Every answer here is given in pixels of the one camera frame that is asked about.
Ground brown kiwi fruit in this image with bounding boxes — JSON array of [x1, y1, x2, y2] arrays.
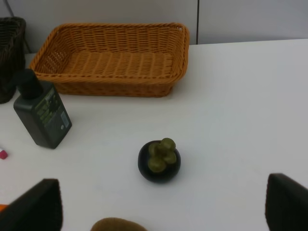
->
[[91, 218, 147, 231]]

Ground orange wicker basket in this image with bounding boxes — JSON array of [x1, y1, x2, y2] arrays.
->
[[29, 23, 190, 97]]

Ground orange tangerine fruit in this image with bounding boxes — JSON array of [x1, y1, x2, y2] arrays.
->
[[0, 205, 8, 212]]

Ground dark mangosteen fruit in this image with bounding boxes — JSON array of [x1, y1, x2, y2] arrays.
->
[[138, 138, 181, 184]]

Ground black square bottle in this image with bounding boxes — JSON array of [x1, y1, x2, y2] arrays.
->
[[12, 69, 72, 149]]

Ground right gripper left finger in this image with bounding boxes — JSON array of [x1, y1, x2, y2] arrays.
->
[[0, 179, 63, 231]]

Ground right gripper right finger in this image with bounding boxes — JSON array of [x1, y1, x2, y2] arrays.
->
[[265, 173, 308, 231]]

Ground white pink-tipped marker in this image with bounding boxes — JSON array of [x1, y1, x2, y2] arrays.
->
[[0, 148, 8, 160]]

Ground dark brown wicker basket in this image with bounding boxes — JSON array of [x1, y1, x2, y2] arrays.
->
[[0, 17, 26, 104]]

